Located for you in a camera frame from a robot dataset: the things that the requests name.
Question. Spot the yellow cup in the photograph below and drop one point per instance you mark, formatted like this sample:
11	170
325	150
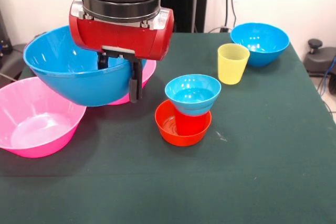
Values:
232	65

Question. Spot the black pedestal foot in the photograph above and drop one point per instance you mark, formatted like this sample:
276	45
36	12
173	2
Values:
10	61
323	58

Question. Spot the large pink bowl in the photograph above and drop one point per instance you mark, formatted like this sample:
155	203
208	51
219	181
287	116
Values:
149	70
39	119

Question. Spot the stack of small blue bowls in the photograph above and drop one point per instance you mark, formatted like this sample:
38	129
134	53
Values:
193	95

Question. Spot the red cup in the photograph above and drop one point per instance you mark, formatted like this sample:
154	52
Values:
191	125

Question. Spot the orange bowl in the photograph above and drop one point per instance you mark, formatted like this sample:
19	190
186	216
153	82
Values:
166	132

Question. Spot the dark green table cloth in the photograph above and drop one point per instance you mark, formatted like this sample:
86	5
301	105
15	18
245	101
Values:
168	182

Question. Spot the large blue bowl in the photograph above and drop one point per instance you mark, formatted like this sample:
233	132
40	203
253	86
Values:
73	82
262	40

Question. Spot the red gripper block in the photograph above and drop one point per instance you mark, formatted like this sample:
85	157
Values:
118	37

